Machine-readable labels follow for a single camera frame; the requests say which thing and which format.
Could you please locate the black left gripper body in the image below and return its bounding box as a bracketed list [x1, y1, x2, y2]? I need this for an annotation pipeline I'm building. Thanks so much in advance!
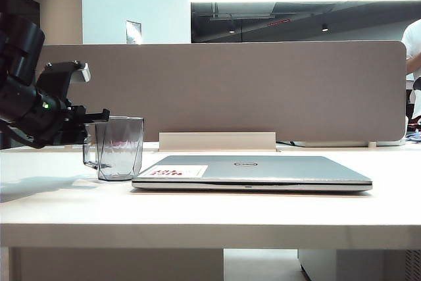
[0, 78, 87, 149]

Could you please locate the transparent grey water cup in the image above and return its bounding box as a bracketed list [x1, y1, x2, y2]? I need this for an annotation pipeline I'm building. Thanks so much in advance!
[82, 115, 145, 183]

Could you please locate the white flat object behind divider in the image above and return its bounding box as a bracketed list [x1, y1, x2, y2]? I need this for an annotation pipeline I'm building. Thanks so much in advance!
[291, 139, 406, 148]

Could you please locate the person in white shirt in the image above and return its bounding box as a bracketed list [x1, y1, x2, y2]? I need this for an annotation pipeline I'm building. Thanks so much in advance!
[401, 24, 421, 120]

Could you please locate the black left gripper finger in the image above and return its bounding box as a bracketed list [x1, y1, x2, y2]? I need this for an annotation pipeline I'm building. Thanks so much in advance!
[70, 123, 91, 145]
[84, 109, 111, 124]

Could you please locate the silver Dell laptop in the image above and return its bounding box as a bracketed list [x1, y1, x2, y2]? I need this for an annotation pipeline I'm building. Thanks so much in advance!
[131, 155, 374, 193]

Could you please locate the white wall notice paper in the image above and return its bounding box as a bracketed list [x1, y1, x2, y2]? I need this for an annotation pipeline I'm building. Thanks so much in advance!
[125, 20, 143, 45]

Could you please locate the white desk support panel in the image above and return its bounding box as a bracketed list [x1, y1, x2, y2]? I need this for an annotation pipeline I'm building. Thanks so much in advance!
[9, 247, 225, 281]

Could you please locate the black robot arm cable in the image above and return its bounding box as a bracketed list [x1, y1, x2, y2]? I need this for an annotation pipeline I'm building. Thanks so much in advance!
[0, 121, 45, 149]

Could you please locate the beige cable tray flap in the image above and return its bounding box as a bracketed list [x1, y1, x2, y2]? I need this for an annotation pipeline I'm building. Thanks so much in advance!
[159, 132, 276, 153]

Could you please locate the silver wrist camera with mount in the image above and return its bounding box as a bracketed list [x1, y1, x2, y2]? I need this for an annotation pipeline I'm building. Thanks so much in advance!
[36, 60, 91, 99]

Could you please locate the grey-brown desk divider panel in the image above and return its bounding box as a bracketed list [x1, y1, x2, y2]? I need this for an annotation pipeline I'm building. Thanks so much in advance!
[34, 39, 408, 144]

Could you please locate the white red laptop sticker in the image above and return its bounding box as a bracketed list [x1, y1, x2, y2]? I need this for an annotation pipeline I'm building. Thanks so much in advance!
[143, 165, 209, 179]

